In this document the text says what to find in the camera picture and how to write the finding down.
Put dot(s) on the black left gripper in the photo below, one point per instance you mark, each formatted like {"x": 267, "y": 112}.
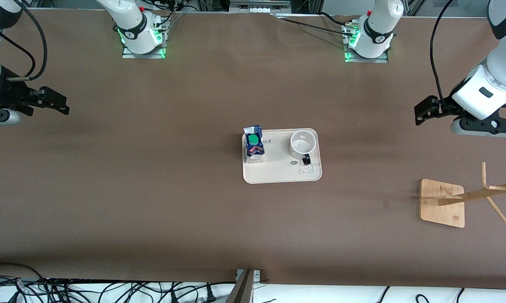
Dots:
{"x": 446, "y": 105}

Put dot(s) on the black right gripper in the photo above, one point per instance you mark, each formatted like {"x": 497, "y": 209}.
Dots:
{"x": 7, "y": 94}

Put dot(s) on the white smiley face mug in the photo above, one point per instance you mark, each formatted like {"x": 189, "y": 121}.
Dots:
{"x": 302, "y": 145}

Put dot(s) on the blue white milk carton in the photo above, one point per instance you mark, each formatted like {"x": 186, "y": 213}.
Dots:
{"x": 254, "y": 145}

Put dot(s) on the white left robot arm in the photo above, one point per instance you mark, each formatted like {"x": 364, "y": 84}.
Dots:
{"x": 488, "y": 90}

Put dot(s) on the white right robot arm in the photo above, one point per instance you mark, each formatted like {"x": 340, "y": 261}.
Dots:
{"x": 135, "y": 25}

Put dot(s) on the cream rabbit print tray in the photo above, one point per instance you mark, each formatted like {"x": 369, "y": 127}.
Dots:
{"x": 278, "y": 170}

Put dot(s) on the wooden mug rack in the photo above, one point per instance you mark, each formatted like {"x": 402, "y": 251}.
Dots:
{"x": 440, "y": 208}

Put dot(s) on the brown table cover sheet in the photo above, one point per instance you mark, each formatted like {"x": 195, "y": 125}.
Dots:
{"x": 110, "y": 231}

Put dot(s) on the grey power strip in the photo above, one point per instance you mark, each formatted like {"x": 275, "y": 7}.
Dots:
{"x": 257, "y": 9}

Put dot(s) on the dark metal beam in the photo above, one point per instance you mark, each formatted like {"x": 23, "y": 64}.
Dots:
{"x": 242, "y": 290}

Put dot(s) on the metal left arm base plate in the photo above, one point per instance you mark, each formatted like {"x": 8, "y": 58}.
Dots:
{"x": 383, "y": 60}

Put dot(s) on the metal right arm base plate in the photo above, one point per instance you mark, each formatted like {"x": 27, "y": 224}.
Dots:
{"x": 129, "y": 55}

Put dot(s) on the small silver metal bracket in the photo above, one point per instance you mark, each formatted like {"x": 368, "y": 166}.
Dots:
{"x": 257, "y": 275}

